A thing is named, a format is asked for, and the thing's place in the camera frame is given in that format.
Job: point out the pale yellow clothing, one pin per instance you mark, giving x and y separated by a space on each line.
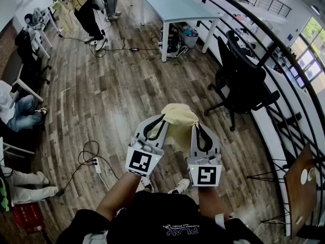
179 116

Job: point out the black white backpack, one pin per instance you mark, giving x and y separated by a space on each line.
174 42

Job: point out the brown wooden side table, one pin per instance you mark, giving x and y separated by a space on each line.
300 199

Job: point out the green black bag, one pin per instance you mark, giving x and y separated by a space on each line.
3 194

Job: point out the person's left forearm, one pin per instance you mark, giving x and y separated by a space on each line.
119 194

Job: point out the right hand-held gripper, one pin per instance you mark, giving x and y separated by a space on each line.
207 177

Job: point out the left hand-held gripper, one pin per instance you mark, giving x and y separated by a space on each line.
152 151

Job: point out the person's right forearm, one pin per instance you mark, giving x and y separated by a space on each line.
210 202

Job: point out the grey bin with items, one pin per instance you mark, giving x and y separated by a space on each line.
190 37

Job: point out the black metal railing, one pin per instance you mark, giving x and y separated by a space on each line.
302 77

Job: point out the person's right shoe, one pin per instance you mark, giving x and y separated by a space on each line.
180 185

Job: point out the light blue table white legs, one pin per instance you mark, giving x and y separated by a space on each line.
175 5

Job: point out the white power strip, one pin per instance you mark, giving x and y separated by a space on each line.
97 165

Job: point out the large window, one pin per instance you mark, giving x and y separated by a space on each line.
311 49

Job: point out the person's shoe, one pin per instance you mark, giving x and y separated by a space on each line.
180 185
147 184

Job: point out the person's left shoe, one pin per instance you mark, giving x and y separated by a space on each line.
147 184

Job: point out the black chair with draped clothes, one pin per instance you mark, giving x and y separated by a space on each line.
29 57

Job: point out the person's black t-shirt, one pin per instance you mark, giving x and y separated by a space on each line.
157 217

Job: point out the white desk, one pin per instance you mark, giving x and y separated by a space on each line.
44 38

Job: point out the black office chair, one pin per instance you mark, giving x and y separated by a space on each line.
238 85

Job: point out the white wristband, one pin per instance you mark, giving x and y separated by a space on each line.
220 221

